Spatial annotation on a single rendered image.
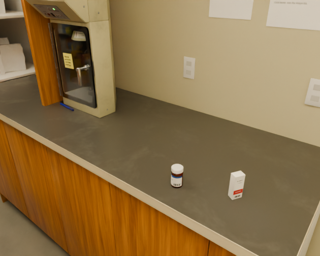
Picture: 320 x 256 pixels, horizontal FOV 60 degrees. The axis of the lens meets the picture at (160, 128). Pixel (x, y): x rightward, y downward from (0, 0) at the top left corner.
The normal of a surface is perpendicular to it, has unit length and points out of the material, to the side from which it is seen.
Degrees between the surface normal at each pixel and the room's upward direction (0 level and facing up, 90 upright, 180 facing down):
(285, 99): 90
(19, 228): 0
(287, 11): 90
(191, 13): 90
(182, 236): 90
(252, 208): 0
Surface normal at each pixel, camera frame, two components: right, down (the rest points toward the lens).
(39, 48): 0.78, 0.29
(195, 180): 0.00, -0.89
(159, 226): -0.62, 0.36
